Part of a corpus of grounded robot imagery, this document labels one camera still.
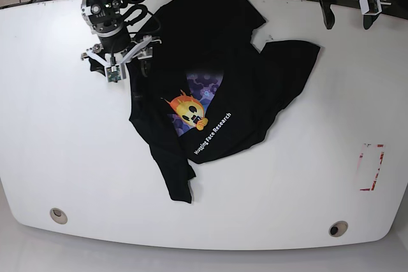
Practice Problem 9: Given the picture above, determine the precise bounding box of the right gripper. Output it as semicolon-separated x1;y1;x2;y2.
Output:
80;34;162;78

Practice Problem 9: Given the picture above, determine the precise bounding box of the black graphic t-shirt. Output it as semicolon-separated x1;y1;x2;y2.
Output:
128;0;320;203

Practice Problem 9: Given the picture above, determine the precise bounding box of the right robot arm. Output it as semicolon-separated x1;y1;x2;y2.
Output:
80;0;161;83

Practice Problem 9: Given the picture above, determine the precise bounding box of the red tape rectangle marking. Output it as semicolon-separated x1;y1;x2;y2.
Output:
356;143;386;191

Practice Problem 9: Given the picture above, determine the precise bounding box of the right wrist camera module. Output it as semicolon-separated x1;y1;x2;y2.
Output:
105;64;127;83

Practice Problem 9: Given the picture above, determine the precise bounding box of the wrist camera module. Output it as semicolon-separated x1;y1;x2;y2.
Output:
359;0;382;15
105;64;127;83

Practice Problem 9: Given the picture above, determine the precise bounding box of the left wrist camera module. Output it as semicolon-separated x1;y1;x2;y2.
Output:
359;0;382;15

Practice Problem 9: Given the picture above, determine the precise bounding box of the left table cable grommet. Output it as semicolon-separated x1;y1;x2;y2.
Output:
50;208;68;225

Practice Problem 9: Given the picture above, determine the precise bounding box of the table cable grommet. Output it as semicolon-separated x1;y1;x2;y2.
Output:
50;208;68;225
329;221;348;238

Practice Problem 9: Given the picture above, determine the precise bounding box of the right table cable grommet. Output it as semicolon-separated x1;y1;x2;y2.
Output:
329;221;348;238

